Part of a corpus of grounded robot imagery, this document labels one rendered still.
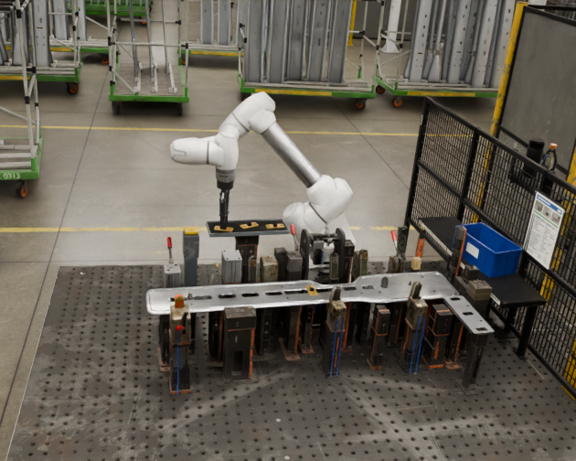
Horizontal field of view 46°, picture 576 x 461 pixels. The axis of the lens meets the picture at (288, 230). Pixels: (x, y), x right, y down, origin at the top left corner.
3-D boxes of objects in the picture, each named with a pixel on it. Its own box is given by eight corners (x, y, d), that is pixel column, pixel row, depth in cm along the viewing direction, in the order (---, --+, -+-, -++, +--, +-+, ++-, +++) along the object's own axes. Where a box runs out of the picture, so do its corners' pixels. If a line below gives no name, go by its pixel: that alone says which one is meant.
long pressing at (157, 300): (147, 319, 268) (147, 316, 267) (144, 290, 287) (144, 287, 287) (462, 297, 302) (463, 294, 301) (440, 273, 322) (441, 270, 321)
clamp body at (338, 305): (323, 380, 288) (331, 310, 273) (315, 362, 299) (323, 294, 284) (344, 377, 290) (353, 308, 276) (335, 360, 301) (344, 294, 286)
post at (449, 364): (447, 369, 301) (459, 315, 288) (437, 355, 310) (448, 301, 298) (460, 369, 302) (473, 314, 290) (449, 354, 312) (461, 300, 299)
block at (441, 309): (426, 370, 299) (437, 316, 287) (416, 355, 309) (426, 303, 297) (446, 368, 302) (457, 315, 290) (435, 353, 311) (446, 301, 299)
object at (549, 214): (548, 273, 296) (566, 208, 283) (520, 249, 315) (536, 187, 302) (552, 273, 296) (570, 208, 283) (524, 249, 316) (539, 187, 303)
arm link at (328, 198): (325, 219, 366) (357, 194, 363) (328, 227, 350) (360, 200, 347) (231, 111, 351) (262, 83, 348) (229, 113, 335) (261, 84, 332)
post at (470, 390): (466, 396, 285) (480, 338, 273) (454, 380, 294) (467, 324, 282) (480, 394, 286) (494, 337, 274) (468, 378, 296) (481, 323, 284)
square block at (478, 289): (461, 356, 311) (476, 289, 295) (453, 346, 318) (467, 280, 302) (477, 355, 313) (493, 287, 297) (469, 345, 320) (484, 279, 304)
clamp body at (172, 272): (162, 345, 302) (161, 274, 286) (160, 330, 312) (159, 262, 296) (184, 343, 304) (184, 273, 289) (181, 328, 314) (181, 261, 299)
